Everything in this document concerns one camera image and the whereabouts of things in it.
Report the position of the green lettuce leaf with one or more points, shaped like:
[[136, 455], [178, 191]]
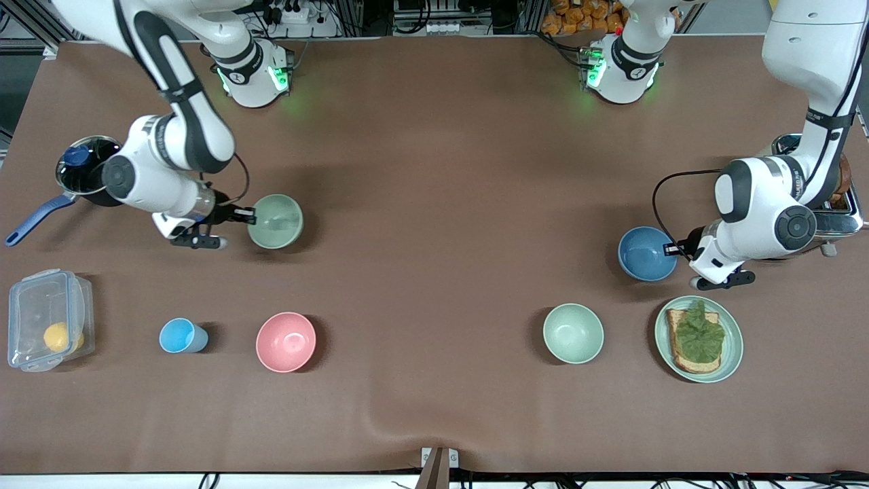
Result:
[[699, 336]]

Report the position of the silver toaster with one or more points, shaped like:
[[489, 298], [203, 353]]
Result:
[[838, 227]]

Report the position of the glass lid with blue knob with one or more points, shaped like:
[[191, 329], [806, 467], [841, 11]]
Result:
[[85, 176]]

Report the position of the brown table cloth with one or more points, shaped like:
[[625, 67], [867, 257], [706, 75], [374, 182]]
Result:
[[434, 407]]

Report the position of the bag of orange items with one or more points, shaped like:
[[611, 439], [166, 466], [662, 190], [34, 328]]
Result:
[[577, 17]]

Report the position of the toast slice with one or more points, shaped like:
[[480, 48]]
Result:
[[686, 363]]

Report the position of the blue bowl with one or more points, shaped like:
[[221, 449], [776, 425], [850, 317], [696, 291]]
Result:
[[645, 255]]

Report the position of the light green plate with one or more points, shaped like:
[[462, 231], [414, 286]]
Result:
[[733, 346]]

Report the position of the pink bowl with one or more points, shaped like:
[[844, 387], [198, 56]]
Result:
[[286, 341]]

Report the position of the blue plastic cup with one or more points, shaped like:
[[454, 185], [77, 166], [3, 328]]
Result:
[[178, 335]]

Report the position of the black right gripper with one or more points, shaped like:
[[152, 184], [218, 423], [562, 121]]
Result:
[[224, 214]]

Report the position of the light green bowl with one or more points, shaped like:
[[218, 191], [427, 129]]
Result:
[[573, 333], [277, 222]]

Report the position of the yellow lemon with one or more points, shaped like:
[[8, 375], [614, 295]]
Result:
[[58, 337]]

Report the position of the metal table edge bracket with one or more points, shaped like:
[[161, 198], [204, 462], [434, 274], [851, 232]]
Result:
[[439, 465]]

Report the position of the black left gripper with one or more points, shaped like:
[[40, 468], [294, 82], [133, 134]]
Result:
[[692, 241]]

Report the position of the clear plastic food container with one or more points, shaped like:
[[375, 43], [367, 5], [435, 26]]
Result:
[[41, 305]]

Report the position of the white power strip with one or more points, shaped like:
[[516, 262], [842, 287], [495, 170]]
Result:
[[299, 30]]

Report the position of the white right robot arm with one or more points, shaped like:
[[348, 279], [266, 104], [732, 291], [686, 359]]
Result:
[[170, 146]]

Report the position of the brown bread slice in toaster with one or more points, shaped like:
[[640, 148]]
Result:
[[845, 178]]

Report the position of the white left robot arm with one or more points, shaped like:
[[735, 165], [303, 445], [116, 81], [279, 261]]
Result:
[[760, 210]]

